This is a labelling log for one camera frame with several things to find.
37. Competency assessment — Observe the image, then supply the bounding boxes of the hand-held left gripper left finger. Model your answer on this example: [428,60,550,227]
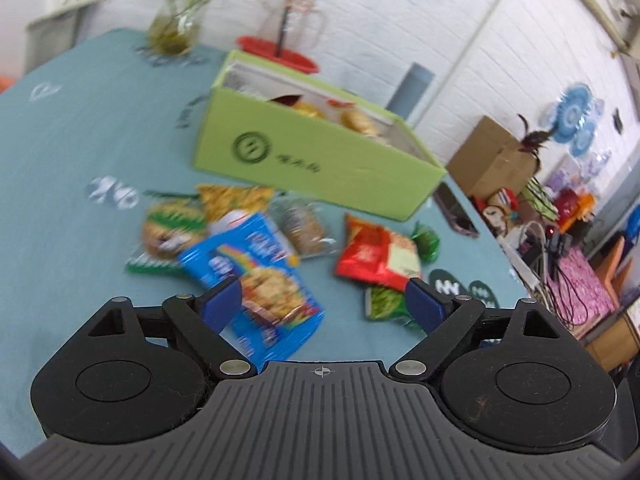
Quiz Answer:
[87,277,260,378]

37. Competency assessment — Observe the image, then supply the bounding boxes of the red gift bag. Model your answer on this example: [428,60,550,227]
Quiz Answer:
[555,190,582,222]

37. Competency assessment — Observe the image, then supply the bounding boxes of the dried brown plant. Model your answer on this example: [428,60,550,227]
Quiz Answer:
[516,113,557,155]

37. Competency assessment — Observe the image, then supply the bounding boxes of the plant in glass vase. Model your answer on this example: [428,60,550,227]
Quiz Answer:
[106,0,262,59]

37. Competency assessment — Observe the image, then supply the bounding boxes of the black wire basket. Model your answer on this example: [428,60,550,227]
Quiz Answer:
[520,175,559,222]

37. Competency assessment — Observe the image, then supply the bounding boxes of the green leafy snack packet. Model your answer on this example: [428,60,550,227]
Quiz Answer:
[366,285,427,332]

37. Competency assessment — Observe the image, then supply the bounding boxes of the large blue paper fan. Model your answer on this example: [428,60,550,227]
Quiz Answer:
[550,83,605,147]

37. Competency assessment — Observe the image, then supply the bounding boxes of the santa doll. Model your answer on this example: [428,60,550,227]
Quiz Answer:
[481,187,522,240]

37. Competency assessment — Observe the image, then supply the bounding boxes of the brown cardboard box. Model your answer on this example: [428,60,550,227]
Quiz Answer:
[444,115,542,202]

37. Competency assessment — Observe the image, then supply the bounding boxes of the red tray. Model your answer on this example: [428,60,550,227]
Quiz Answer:
[236,35,321,75]

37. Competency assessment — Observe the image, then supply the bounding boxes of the small green candy packet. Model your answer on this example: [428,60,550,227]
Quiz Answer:
[411,221,442,264]

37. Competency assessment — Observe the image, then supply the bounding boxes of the smartphone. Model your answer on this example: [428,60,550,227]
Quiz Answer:
[433,181,479,239]

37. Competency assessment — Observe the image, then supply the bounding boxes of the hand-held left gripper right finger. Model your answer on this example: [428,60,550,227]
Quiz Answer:
[389,277,567,381]

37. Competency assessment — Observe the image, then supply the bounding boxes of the green cardboard box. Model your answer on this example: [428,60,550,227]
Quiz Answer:
[191,49,447,223]

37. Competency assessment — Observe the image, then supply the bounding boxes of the orange gift bag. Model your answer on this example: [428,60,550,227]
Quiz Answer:
[575,192,599,222]

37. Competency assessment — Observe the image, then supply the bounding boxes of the red and green snack packet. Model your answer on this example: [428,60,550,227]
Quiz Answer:
[334,213,420,292]

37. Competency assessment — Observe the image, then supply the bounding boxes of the green cookie packet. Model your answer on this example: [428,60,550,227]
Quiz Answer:
[124,199,208,277]

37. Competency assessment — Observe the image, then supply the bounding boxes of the teal printed tablecloth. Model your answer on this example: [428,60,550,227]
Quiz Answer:
[0,27,531,456]

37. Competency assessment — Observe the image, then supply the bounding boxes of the white wall pipe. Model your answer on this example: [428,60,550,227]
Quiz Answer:
[412,0,527,128]

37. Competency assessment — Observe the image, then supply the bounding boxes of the blue cookie packet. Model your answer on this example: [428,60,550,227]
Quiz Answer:
[178,211,326,362]

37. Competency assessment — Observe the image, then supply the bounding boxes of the yellow patterned snack packet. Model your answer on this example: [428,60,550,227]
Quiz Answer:
[196,184,275,224]

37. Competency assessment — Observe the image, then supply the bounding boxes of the glass pitcher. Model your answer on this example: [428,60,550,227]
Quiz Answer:
[259,0,327,57]

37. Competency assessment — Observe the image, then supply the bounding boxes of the small blue paper fan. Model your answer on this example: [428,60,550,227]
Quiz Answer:
[570,120,602,159]

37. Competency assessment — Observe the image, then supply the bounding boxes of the pink floral cloth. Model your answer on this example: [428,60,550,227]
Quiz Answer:
[542,246,619,330]

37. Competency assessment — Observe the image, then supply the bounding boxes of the clear bread packet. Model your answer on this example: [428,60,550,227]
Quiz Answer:
[276,201,338,260]

